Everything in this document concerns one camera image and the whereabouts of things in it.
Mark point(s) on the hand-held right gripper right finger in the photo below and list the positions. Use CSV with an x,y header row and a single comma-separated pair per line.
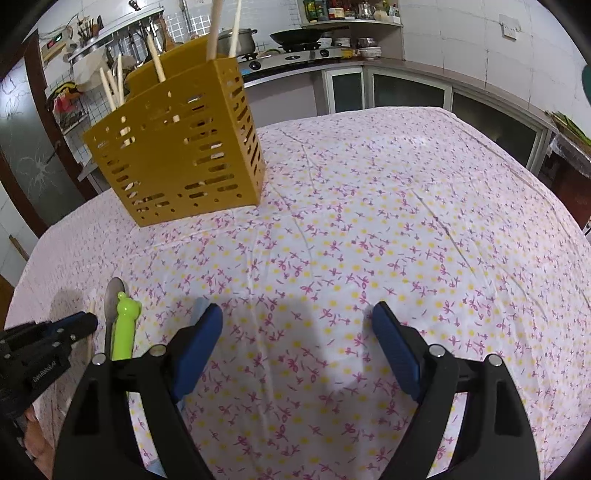
x,y
397,346

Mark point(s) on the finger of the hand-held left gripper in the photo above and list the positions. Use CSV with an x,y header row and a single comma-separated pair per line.
x,y
81,328
74,316

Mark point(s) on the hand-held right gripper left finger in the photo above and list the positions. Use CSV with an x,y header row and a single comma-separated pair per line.
x,y
203,341

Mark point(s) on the yellow slotted utensil holder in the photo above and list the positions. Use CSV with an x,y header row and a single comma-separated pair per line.
x,y
184,152

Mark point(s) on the person's left hand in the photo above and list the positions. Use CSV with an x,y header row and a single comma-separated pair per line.
x,y
39,441

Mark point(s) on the metal spoon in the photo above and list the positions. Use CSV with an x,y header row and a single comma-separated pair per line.
x,y
115,295

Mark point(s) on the floral tablecloth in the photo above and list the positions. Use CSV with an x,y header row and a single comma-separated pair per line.
x,y
369,230

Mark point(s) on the frosted glass door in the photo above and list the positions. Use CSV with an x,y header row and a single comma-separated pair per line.
x,y
32,147

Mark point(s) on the dark side table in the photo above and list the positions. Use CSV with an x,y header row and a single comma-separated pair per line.
x,y
570,170

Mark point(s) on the kitchen counter cabinets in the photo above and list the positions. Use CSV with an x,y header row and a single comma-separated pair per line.
x,y
415,87

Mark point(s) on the hanging kitchen utensil rack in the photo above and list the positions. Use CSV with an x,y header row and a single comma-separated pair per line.
x,y
106,41

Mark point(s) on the green vegetables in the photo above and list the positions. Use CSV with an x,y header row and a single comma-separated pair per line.
x,y
570,124

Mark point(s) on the stacked bowls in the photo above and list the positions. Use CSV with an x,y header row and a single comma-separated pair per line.
x,y
369,47

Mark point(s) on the gas stove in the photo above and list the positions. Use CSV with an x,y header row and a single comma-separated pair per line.
x,y
300,55

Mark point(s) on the steel cooking pot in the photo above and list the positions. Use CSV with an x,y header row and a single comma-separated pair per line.
x,y
244,40

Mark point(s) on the black wok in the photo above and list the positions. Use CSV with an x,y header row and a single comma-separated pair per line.
x,y
295,36

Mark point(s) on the metal teapot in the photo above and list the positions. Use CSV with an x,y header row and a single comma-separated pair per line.
x,y
365,10

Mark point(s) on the row of seasoning bottles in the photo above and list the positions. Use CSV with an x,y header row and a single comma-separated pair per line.
x,y
330,9

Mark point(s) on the corner wall shelf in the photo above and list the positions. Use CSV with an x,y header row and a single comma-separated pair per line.
x,y
369,23

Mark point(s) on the white wall socket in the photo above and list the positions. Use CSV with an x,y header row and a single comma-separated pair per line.
x,y
511,26

